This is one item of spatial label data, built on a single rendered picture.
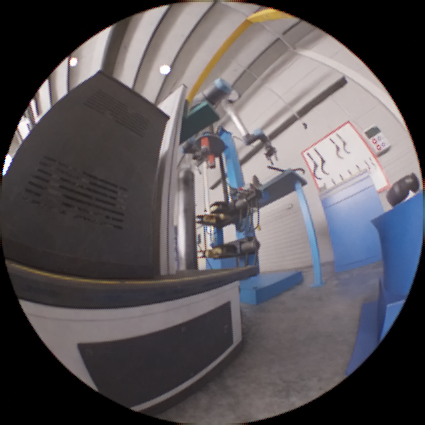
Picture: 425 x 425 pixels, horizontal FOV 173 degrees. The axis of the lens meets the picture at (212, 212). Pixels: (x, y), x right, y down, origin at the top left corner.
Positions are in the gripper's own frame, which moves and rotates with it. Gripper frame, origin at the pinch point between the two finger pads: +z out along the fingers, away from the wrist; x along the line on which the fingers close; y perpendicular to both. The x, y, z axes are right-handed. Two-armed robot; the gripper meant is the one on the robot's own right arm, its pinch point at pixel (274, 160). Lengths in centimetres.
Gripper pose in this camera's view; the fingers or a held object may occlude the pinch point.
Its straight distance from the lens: 138.7
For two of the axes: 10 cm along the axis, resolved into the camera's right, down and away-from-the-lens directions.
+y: -9.6, -0.3, -2.9
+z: 0.8, 9.3, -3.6
